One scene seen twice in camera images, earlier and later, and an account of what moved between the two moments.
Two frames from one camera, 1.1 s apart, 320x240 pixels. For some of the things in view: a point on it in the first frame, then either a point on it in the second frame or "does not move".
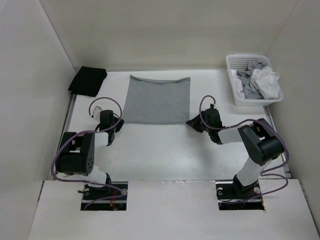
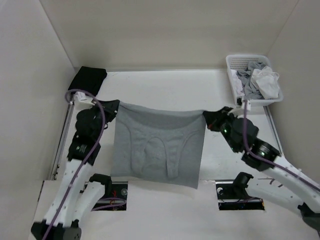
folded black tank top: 87,80 does not move
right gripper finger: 196,123 to 214,119
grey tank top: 164,102 to 158,144
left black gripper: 119,125 to 111,108
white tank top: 237,83 does not move
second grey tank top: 250,90 does not move
